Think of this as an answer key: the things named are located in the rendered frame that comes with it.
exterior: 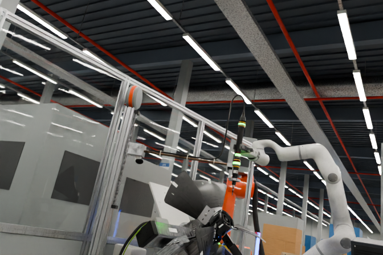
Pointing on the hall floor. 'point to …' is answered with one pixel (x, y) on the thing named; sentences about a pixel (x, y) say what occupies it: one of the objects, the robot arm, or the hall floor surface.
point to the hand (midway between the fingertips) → (238, 147)
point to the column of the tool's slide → (102, 220)
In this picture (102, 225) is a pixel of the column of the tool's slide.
